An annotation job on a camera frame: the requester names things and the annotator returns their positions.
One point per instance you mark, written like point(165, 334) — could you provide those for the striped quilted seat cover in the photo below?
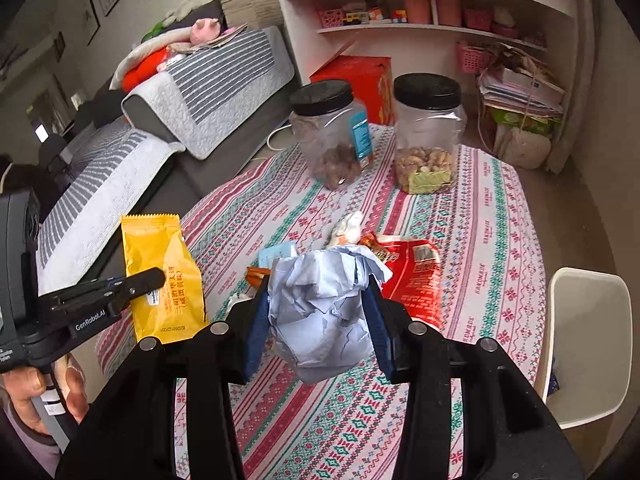
point(114, 167)

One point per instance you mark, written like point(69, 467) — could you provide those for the red snack bag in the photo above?
point(417, 271)

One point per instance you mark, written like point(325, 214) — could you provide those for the orange candy wrapper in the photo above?
point(254, 276)

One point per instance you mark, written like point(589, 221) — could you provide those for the pale blue paper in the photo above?
point(315, 309)

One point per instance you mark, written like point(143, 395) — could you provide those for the striped grey sofa cover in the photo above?
point(203, 98)

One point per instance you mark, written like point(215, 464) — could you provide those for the crumpled white printed wrapper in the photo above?
point(347, 231)

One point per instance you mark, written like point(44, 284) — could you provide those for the green box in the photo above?
point(545, 126)

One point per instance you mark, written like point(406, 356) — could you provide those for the yellow snack bag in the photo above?
point(165, 282)

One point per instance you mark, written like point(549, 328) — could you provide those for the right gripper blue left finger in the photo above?
point(129, 432)

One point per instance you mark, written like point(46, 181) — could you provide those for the grey sofa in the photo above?
point(217, 148)

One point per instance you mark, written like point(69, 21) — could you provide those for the beige cloth bag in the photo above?
point(521, 148)

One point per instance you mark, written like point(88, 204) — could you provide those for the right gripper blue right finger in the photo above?
point(508, 432)

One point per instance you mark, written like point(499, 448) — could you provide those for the orange cushion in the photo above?
point(145, 69)

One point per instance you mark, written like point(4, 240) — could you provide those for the person's left hand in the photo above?
point(23, 384)

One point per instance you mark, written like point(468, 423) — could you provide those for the clear jar with dark nuts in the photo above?
point(332, 129)

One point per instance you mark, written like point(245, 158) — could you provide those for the clear jar with cashews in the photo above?
point(430, 120)

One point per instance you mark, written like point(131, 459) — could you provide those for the white trash bin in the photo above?
point(585, 366)

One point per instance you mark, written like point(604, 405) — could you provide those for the red gift box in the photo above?
point(371, 79)

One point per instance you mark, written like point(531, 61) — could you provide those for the white bookshelf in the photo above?
point(418, 34)

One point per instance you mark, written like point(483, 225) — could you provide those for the pink storage basket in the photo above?
point(472, 60)

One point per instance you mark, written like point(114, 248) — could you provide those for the pink plush toy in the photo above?
point(204, 31)

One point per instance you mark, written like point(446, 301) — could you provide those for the stack of papers and books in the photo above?
point(515, 80)

